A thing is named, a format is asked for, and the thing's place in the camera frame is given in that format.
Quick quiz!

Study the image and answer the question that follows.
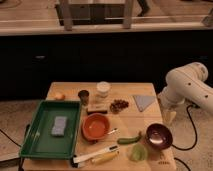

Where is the grey towel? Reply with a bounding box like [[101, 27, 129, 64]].
[[133, 95, 155, 112]]

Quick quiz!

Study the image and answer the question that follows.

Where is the black cable right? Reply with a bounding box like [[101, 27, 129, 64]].
[[171, 104, 201, 152]]

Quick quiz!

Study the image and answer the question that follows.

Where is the green plastic tray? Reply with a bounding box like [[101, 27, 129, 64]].
[[19, 100, 81, 160]]

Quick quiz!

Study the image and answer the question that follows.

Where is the yellow corn cob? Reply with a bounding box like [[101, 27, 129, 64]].
[[91, 151, 119, 164]]

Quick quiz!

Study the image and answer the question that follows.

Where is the dark purple bowl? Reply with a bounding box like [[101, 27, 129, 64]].
[[146, 123, 173, 150]]

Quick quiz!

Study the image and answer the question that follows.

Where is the orange red bowl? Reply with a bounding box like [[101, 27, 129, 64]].
[[81, 113, 110, 141]]

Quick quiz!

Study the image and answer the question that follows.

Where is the small green cup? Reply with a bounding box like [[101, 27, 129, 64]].
[[127, 143, 148, 162]]

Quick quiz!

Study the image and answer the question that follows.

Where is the white lidded jar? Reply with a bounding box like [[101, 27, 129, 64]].
[[96, 81, 111, 101]]

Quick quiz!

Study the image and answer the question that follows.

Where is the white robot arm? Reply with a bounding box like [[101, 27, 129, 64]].
[[158, 62, 213, 125]]

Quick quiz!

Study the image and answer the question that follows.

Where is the dark metal cup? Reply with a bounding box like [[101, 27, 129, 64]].
[[78, 90, 89, 106]]

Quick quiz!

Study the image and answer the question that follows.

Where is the green cucumber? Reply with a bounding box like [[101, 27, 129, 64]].
[[117, 132, 142, 145]]

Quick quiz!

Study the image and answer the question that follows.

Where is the black cable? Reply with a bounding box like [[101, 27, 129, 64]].
[[171, 104, 201, 152], [0, 128, 23, 148]]

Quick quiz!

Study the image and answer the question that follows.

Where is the blue grey sponge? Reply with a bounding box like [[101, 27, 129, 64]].
[[51, 116, 67, 136]]

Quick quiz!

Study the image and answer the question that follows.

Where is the bunch of dark grapes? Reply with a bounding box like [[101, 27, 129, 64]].
[[110, 99, 129, 114]]

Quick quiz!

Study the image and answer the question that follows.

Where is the black cable left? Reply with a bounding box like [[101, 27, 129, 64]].
[[0, 128, 23, 148]]

